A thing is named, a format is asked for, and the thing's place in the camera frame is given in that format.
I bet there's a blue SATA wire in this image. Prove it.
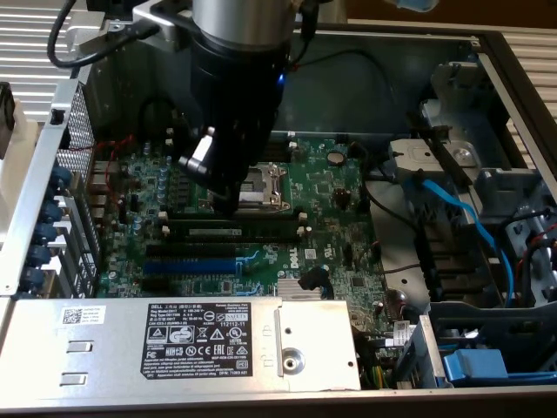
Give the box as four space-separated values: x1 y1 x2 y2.
402 170 517 307

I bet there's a silver finned heatsink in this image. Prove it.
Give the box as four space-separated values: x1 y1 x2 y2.
276 278 325 301

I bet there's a short black expansion slot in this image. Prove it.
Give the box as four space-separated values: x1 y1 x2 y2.
141 277 171 293

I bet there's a silver camera mount bracket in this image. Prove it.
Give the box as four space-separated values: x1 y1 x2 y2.
132 0 197 50

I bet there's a blue card retention clip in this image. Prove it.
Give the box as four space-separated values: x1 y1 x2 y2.
33 221 57 246
41 198 64 222
20 266 44 289
50 165 73 192
26 243 51 267

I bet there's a green Dell motherboard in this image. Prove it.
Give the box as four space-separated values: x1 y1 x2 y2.
93 137 395 349

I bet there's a silver metal disk bay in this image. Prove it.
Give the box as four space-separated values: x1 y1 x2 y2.
386 60 557 306

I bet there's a thin black wire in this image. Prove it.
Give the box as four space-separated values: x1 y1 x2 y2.
347 141 421 232

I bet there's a black looped cable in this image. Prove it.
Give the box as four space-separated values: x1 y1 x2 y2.
138 96 192 143

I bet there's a blue expansion slot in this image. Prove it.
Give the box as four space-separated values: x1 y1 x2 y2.
142 257 238 276

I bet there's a black plastic bar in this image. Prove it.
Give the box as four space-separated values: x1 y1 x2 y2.
405 111 474 187

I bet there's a black ribbed plastic bracket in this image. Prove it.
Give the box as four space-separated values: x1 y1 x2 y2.
415 219 492 302

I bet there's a black camera cable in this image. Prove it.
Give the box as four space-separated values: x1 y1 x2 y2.
46 0 162 70

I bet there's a metal CPU socket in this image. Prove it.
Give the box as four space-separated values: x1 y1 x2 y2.
198 161 293 214

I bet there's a green RAM stick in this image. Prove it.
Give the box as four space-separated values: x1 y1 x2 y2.
167 219 305 239

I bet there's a red black twisted wire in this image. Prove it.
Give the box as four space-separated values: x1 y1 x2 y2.
69 133 137 206

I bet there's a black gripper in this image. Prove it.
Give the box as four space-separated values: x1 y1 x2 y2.
191 37 292 218

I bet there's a blue drive carrier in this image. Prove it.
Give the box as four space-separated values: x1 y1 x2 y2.
441 347 557 388

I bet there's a silver power supply unit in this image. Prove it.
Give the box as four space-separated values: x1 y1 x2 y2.
0 297 362 400

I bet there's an open grey PC case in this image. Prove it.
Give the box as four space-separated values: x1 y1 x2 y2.
0 11 557 418

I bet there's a black SATA plug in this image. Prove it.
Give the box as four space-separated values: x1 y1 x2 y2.
298 266 334 300

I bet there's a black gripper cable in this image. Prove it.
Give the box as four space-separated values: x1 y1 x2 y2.
298 0 322 41

